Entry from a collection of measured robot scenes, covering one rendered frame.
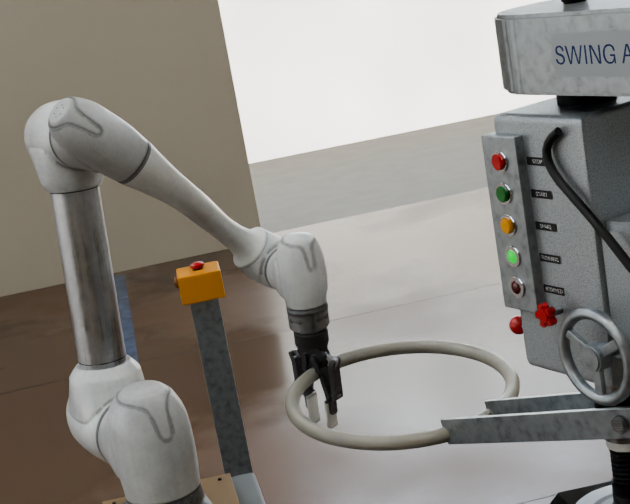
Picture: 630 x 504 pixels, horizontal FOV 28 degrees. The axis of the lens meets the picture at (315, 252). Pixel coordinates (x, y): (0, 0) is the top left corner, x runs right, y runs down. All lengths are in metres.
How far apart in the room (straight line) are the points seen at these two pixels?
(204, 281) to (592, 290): 1.71
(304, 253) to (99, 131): 0.53
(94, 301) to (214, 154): 5.80
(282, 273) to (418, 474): 2.04
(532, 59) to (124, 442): 1.12
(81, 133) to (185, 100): 5.92
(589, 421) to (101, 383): 1.04
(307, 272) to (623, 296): 0.94
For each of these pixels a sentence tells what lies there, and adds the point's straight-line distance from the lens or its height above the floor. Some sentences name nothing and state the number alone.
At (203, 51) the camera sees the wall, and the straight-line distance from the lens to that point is 8.29.
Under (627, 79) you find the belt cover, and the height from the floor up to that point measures 1.65.
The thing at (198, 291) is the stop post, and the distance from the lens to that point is 3.44.
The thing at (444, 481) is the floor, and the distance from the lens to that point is 4.50.
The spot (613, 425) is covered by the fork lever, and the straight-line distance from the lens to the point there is 2.04.
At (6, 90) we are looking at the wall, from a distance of 8.28.
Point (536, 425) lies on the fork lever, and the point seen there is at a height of 1.04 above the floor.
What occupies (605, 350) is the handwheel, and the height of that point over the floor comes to 1.26.
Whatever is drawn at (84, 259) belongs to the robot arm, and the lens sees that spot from 2.58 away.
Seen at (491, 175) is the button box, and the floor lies 1.50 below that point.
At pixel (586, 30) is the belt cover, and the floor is 1.71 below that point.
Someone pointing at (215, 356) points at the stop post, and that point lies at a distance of 3.51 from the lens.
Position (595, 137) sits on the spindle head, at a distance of 1.86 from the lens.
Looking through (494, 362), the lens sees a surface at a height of 0.97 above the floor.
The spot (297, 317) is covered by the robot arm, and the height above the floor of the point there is 1.13.
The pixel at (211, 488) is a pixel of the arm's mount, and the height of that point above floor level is 0.83.
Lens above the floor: 1.90
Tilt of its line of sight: 14 degrees down
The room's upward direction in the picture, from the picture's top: 10 degrees counter-clockwise
